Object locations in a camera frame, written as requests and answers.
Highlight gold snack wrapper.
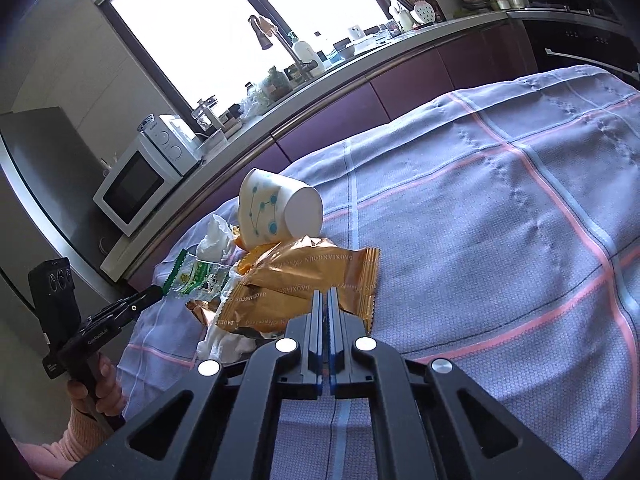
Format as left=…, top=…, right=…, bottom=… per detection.
left=186, top=236, right=381, bottom=334

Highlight orange peel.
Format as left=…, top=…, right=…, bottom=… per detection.
left=231, top=226, right=248, bottom=252

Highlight white blue-dotted paper cup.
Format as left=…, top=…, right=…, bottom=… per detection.
left=238, top=168, right=323, bottom=250

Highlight green white snack wrapper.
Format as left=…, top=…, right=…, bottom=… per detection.
left=162, top=247, right=231, bottom=301

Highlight white tissue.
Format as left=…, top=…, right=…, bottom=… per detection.
left=195, top=214, right=256, bottom=364

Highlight pink sleeve left forearm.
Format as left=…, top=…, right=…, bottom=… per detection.
left=12, top=404, right=108, bottom=479

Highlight white kitchen countertop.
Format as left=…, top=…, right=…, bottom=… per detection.
left=100, top=11, right=508, bottom=282

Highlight large kitchen window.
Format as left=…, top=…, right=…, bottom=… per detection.
left=100, top=0, right=394, bottom=118

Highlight person's left hand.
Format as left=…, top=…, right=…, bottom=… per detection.
left=66, top=356, right=127, bottom=417

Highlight grey refrigerator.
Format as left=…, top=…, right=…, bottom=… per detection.
left=1, top=107, right=133, bottom=352

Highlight white microwave oven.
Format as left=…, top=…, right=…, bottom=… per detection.
left=93, top=114, right=202, bottom=236

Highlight maroon base cabinets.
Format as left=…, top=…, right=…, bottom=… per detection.
left=122, top=18, right=537, bottom=288

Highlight steel sink faucet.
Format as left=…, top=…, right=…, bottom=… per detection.
left=247, top=14, right=318, bottom=81

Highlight white dish soap bottle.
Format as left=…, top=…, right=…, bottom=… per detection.
left=293, top=39, right=326, bottom=77

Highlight white dotted utensil holder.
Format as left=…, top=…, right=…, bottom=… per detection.
left=411, top=0, right=437, bottom=25

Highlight black built-in oven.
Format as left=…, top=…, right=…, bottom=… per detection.
left=523, top=20, right=639, bottom=88

